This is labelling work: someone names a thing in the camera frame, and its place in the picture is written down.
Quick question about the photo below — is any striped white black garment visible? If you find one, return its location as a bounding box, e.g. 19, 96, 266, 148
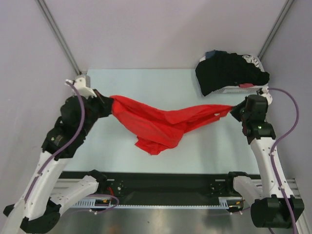
242, 55, 260, 68

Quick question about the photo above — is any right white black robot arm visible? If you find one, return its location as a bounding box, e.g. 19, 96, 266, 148
225, 95, 304, 233

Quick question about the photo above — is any blue denim garment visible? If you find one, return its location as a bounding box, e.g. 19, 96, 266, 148
205, 50, 218, 59

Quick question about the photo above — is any pink garment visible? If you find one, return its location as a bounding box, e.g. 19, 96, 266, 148
239, 83, 254, 88

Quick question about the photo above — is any white laundry basket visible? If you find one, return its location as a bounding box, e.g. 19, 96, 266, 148
199, 52, 269, 95

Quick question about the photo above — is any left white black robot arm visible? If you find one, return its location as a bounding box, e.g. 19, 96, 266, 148
2, 89, 113, 234

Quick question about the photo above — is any red tank top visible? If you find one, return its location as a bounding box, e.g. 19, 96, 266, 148
112, 95, 232, 155

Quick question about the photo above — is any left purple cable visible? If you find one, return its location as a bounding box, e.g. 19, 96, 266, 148
21, 81, 86, 203

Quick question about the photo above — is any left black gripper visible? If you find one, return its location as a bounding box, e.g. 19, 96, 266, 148
80, 88, 115, 136

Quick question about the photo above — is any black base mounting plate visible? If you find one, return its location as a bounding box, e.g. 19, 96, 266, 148
48, 170, 286, 207

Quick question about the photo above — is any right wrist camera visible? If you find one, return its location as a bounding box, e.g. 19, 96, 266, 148
257, 86, 273, 105

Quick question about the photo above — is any black tank top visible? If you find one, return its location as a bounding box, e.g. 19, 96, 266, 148
195, 50, 270, 97

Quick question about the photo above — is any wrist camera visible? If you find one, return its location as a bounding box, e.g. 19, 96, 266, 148
65, 75, 96, 98
257, 86, 273, 105

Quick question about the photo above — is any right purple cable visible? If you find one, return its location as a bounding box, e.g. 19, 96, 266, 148
267, 87, 299, 234

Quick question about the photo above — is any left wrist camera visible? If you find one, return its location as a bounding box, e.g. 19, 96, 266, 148
65, 75, 96, 98

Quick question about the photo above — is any purple cable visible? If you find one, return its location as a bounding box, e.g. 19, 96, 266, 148
267, 87, 299, 234
21, 81, 86, 203

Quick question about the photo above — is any grey slotted cable duct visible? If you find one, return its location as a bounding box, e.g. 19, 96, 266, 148
73, 196, 244, 210

